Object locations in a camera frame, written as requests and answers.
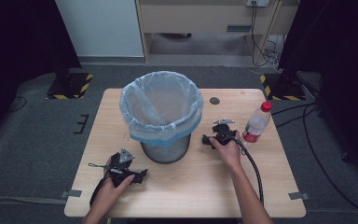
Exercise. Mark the grey mesh trash bin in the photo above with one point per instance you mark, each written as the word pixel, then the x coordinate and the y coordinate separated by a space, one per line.
pixel 167 152

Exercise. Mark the dark round table grommet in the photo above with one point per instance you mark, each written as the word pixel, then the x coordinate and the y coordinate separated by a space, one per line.
pixel 214 100

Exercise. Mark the translucent blue bin liner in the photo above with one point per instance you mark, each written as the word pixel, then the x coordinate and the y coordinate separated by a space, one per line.
pixel 161 102

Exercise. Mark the person's right hand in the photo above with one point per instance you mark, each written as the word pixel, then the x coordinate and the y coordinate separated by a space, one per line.
pixel 230 152

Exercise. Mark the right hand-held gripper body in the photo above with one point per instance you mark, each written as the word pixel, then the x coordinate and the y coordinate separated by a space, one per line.
pixel 223 132

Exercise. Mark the clear bottle with red cap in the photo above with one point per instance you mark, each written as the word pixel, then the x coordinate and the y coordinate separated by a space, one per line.
pixel 256 124

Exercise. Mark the grey tape piece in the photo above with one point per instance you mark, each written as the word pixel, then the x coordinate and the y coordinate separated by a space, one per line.
pixel 71 193
pixel 298 196

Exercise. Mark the white power strip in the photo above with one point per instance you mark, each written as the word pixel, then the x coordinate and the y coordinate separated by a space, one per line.
pixel 257 2

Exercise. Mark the person's left hand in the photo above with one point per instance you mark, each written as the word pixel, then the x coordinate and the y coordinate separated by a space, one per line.
pixel 110 196

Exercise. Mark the black curtain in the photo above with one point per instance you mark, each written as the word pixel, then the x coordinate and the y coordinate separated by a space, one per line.
pixel 21 46
pixel 338 62

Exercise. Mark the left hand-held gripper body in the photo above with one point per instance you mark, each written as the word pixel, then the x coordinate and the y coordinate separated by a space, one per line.
pixel 119 168

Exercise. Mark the black stand base striped edge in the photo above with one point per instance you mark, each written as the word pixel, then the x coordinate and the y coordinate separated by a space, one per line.
pixel 70 85
pixel 284 88

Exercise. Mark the light wooden desk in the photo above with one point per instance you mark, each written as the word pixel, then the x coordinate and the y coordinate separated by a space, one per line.
pixel 199 18

